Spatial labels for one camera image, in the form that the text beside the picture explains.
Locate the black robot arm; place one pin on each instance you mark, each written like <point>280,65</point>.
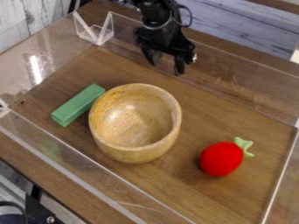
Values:
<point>162,13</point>

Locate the red plush strawberry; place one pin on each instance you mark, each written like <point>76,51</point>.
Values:
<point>222,157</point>

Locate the wooden bowl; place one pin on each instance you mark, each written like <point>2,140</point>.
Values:
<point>135,121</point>

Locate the green rectangular block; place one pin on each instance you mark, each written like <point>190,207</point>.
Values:
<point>78,105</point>

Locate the clear acrylic corner bracket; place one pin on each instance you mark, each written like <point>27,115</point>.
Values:
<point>95,34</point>

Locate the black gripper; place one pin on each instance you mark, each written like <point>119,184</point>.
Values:
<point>166,40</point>

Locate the black table clamp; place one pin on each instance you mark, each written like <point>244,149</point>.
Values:
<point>39,214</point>

